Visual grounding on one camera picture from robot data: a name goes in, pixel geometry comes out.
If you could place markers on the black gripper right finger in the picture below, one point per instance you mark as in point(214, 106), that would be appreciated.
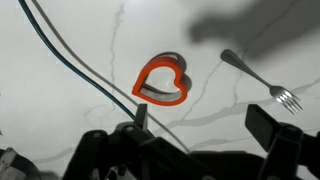
point(263, 126)

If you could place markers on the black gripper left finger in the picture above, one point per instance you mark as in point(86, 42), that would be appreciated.
point(141, 116)

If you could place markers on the red heart shaped cookie cutter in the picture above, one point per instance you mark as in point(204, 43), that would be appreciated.
point(163, 101)

